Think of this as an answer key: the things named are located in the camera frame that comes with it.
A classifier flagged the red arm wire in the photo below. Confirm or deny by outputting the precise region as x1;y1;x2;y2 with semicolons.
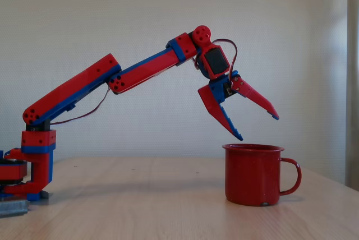
50;87;112;126

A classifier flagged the red enamel mug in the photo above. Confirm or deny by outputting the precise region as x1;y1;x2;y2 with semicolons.
222;143;302;207

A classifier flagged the grey metal clamp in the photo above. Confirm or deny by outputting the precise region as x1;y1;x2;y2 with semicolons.
0;199;30;219

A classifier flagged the white red servo wire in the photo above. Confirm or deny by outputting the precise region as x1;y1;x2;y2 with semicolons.
212;38;238;81

